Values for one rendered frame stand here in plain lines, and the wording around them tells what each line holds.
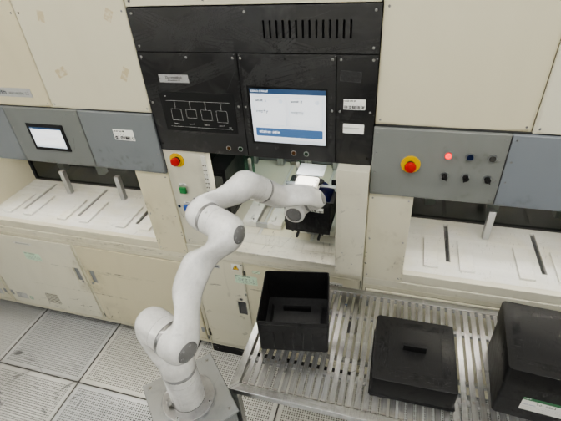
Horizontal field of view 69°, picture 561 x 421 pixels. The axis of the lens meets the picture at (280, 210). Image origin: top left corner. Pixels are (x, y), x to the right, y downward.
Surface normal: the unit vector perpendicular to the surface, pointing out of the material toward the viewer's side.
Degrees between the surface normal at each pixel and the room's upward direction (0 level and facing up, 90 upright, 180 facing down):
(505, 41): 90
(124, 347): 0
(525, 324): 0
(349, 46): 90
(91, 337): 0
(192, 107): 90
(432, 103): 90
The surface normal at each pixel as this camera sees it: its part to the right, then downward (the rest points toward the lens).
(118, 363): -0.07, -0.81
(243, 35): -0.27, 0.58
